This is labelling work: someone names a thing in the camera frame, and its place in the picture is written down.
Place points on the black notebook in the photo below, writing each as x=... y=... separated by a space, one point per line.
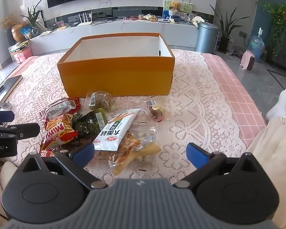
x=8 y=85

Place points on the red sausage packet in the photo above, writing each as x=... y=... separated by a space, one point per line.
x=62 y=107

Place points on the potted orchid plant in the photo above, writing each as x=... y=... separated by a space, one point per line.
x=33 y=16

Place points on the white hand fan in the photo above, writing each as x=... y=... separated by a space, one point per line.
x=198 y=20

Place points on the grey pedal trash can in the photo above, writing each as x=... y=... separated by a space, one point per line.
x=206 y=38

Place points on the person's left leg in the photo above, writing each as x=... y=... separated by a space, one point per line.
x=8 y=174

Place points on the dark green snack packet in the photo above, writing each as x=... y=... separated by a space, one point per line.
x=91 y=124

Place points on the blue water bottle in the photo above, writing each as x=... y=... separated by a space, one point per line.
x=255 y=45

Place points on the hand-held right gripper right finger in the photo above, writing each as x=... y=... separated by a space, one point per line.
x=196 y=154

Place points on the pink storage box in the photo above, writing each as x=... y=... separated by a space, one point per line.
x=22 y=55

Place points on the climbing ivy plant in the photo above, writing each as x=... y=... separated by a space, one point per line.
x=276 y=16

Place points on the orange cardboard box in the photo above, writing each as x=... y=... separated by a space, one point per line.
x=114 y=76

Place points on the gold vase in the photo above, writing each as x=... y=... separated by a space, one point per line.
x=17 y=33

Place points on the dried flowers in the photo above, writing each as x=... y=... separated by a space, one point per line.
x=7 y=21

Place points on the white router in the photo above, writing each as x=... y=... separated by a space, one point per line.
x=84 y=23

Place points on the person's right leg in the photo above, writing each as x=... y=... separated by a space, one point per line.
x=274 y=148

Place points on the white noodle packet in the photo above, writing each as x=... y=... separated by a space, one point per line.
x=114 y=131

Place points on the clear packet of green snacks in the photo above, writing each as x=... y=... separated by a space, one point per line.
x=101 y=100

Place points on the red yellow chips packet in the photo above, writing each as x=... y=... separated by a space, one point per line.
x=59 y=131

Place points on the tall potted plant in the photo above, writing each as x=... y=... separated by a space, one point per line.
x=225 y=28

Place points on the clear packet of white balls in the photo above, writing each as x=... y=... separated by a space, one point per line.
x=146 y=133

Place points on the clear packet of fried snack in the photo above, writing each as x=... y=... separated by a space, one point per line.
x=130 y=145

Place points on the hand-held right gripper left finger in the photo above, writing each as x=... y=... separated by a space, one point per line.
x=84 y=152

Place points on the white marble tv cabinet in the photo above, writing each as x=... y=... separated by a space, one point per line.
x=124 y=29

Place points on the person's leg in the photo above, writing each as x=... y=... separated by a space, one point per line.
x=274 y=148
x=8 y=174

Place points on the blue snack bag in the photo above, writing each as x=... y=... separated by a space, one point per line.
x=27 y=31

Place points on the yellow snack bags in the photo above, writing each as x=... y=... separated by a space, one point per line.
x=149 y=17

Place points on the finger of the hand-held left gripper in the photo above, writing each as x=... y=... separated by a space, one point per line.
x=23 y=131
x=2 y=117

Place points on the pink fan heater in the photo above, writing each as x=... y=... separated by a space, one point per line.
x=247 y=60

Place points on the white jar blue label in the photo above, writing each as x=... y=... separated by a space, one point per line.
x=175 y=19

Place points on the pale yellow snack packet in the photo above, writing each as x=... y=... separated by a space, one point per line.
x=144 y=153

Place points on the bright green snack packet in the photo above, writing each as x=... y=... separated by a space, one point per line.
x=77 y=117

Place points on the teddy bear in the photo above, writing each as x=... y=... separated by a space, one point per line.
x=174 y=6

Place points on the white phone stand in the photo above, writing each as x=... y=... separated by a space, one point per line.
x=4 y=105

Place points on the small clear packet brown snack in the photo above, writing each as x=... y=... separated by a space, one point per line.
x=156 y=112

